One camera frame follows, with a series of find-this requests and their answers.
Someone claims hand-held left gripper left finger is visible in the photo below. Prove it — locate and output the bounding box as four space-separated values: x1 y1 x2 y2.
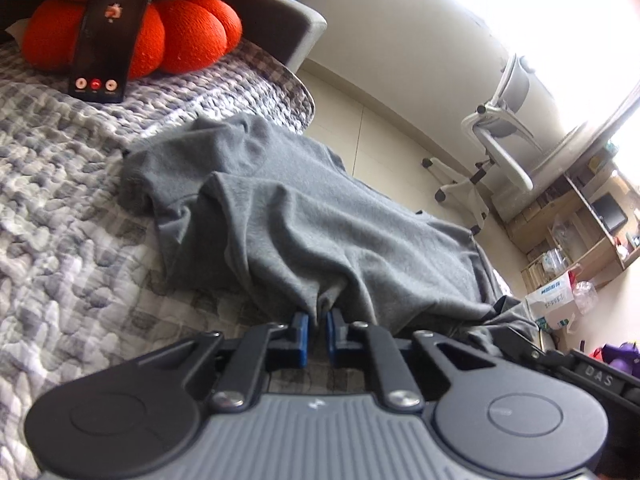
127 312 312 413

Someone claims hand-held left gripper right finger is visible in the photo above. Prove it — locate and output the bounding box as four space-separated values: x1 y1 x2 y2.
326 310 506 413

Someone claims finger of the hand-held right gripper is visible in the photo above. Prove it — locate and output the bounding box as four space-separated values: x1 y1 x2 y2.
492 326 566 361

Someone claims grey t-shirt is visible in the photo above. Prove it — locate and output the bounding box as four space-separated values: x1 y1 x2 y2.
120 112 538 356

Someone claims purple cap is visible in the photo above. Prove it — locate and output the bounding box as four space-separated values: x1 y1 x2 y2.
600 340 640 376

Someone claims white cardboard box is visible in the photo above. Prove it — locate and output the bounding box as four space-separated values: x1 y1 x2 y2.
525 270 581 333

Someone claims clear plastic bag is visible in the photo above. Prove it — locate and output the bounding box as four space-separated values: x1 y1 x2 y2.
570 280 598 316

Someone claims wooden shelf unit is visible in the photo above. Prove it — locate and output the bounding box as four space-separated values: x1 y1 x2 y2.
505 160 640 301

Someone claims black monitor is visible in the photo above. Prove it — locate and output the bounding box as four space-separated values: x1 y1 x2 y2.
590 194 628 233

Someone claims grey curtain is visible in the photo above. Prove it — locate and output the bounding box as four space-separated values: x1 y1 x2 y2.
492 75 640 221

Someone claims white office chair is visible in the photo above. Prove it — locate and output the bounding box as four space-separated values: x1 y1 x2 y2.
422 52 546 236

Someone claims grey checked quilt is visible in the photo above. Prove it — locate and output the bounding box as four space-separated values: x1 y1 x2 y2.
0 39 508 480

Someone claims dark grey sofa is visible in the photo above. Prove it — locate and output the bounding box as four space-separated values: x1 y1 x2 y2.
220 0 328 73

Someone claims orange flower cushion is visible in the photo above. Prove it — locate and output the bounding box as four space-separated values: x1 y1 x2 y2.
22 0 276 81

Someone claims black smartphone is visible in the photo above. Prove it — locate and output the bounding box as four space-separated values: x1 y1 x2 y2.
68 0 161 104

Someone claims pale pink cloth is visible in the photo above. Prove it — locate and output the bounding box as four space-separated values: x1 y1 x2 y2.
5 19 33 42

